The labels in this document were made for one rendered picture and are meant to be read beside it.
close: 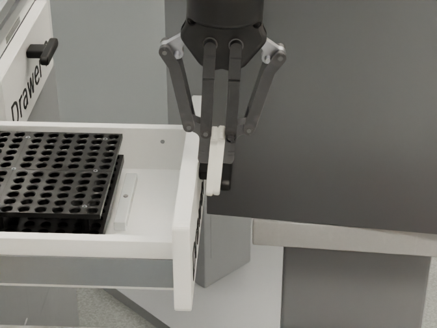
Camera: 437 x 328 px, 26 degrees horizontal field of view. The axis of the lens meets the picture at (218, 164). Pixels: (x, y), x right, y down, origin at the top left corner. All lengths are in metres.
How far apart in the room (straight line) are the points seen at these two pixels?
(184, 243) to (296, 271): 0.41
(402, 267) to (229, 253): 1.03
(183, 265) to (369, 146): 0.33
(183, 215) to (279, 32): 0.28
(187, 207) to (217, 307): 1.30
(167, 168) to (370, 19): 0.31
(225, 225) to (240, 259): 0.14
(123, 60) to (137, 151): 1.66
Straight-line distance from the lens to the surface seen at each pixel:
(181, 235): 0.93
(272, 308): 2.24
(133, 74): 2.85
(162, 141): 1.17
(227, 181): 1.02
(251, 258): 2.38
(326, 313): 1.36
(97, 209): 1.00
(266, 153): 1.18
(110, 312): 2.29
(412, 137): 1.16
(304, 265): 1.31
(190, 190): 0.97
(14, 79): 1.30
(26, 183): 1.06
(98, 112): 2.93
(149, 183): 1.16
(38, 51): 1.35
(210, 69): 0.94
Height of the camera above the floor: 1.44
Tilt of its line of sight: 30 degrees down
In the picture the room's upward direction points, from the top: straight up
